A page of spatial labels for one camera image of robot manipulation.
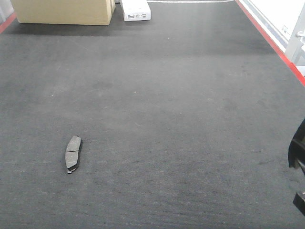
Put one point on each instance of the grey brake pad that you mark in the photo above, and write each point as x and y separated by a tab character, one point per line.
72	154

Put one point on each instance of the grey conveyor side post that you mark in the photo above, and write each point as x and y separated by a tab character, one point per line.
295	49

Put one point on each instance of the cardboard box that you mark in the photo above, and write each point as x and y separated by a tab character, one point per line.
74	12

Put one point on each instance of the white labelled box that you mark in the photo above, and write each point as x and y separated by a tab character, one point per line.
135	10

